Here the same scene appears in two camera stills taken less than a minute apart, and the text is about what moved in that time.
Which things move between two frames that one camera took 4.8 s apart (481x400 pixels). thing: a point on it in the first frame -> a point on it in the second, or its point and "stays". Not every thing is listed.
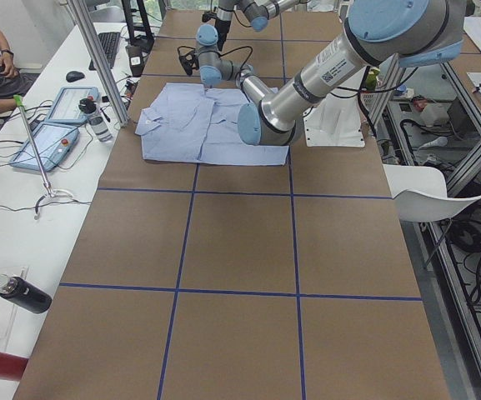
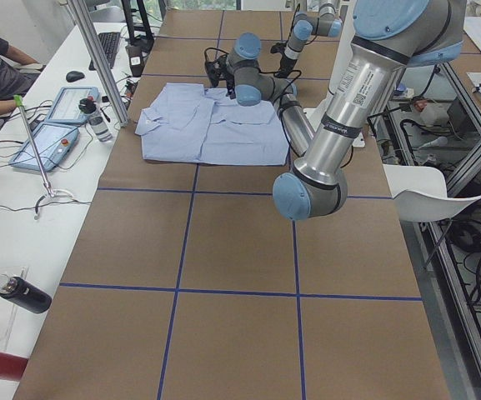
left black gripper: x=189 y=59 -> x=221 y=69
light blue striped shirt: x=192 y=125 stays
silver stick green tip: x=49 y=192 stays
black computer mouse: x=74 y=76 stays
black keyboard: x=109 y=42 stays
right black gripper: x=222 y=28 -> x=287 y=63
